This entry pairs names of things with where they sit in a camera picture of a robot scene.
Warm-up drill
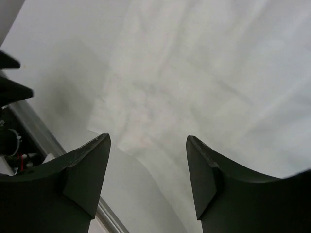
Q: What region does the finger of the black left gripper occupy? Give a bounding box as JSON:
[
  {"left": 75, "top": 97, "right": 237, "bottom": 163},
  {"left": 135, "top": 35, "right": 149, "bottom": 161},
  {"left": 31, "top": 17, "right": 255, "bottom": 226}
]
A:
[
  {"left": 0, "top": 76, "right": 34, "bottom": 107},
  {"left": 0, "top": 51, "right": 20, "bottom": 69}
]

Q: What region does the aluminium table frame rail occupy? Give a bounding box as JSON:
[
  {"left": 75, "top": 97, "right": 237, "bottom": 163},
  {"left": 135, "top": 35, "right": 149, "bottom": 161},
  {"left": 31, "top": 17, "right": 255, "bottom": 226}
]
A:
[{"left": 9, "top": 100, "right": 129, "bottom": 233}]

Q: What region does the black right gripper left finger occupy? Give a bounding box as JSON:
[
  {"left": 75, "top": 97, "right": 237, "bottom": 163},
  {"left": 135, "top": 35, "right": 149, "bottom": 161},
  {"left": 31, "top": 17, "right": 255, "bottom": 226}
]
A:
[{"left": 0, "top": 133, "right": 112, "bottom": 233}]

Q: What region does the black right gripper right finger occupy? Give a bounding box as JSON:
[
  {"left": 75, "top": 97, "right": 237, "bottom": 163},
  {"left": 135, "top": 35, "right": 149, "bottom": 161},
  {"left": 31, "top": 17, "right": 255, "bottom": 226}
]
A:
[{"left": 186, "top": 135, "right": 311, "bottom": 233}]

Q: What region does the white fabric skirt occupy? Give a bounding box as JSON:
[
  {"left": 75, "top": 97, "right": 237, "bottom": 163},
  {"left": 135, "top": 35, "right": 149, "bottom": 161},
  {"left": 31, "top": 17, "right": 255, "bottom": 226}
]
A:
[{"left": 88, "top": 0, "right": 311, "bottom": 177}]

